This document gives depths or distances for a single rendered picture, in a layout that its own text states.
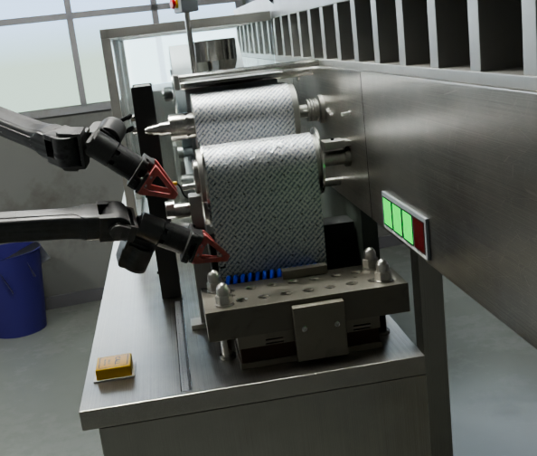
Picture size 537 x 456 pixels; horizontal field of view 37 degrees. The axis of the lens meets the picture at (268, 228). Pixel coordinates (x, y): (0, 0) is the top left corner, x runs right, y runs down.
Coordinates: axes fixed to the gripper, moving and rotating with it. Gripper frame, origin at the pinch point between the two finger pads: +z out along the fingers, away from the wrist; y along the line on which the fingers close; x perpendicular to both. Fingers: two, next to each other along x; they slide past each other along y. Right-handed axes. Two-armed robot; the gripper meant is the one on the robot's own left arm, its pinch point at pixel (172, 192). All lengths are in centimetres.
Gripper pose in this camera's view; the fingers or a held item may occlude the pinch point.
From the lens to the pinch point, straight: 169.6
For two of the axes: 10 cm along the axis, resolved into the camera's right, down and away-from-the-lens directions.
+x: 5.5, -8.2, -1.2
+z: 8.2, 5.2, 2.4
